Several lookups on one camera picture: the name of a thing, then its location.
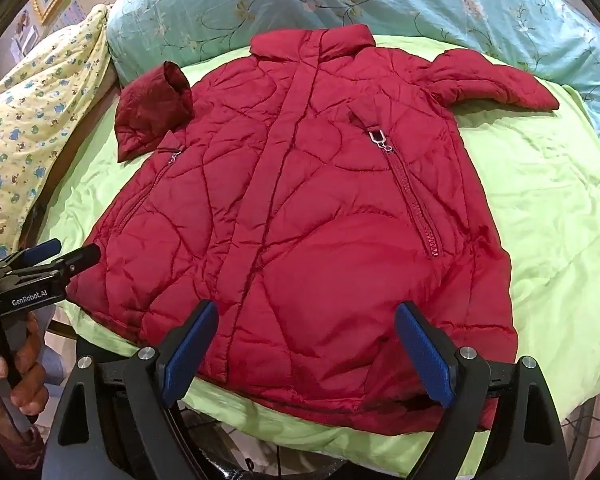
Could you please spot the green bed sheet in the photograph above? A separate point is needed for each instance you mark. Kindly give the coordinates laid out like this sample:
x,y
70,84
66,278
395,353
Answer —
x,y
530,210

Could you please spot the yellow printed blanket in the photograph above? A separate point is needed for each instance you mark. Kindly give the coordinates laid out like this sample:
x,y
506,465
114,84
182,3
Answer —
x,y
40,110

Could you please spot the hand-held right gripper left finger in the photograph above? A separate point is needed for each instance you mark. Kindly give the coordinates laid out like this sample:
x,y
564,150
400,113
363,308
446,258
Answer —
x,y
190,355

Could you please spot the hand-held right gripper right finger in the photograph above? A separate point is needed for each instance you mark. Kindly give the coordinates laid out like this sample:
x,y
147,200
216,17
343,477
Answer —
x,y
425,355

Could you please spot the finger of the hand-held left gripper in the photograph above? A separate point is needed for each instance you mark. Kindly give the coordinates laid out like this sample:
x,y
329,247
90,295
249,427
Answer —
x,y
45,249
80,258

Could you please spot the person's left hand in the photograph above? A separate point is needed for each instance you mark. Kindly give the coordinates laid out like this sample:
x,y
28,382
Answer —
x,y
30,355

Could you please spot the red quilted jacket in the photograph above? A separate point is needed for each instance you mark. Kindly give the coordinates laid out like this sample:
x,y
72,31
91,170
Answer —
x,y
305,210

